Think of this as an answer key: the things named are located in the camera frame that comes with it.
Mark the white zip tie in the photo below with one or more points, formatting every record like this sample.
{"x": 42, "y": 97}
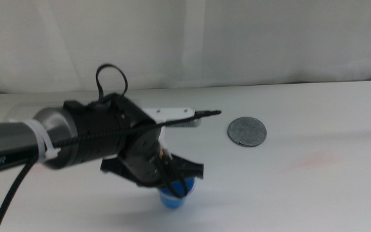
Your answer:
{"x": 40, "y": 135}

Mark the blue plastic cup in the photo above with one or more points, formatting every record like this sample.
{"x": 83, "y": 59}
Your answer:
{"x": 172, "y": 201}

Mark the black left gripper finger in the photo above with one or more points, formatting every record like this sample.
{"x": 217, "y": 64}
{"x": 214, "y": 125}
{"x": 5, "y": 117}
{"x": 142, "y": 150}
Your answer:
{"x": 172, "y": 180}
{"x": 184, "y": 182}

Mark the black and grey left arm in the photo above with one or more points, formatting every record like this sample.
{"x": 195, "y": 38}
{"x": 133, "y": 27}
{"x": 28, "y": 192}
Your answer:
{"x": 11, "y": 138}

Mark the round grey cup mat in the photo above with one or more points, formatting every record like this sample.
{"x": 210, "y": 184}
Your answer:
{"x": 246, "y": 132}

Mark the white backdrop cloth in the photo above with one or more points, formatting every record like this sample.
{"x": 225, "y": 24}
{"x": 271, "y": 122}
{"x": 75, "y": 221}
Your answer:
{"x": 185, "y": 42}

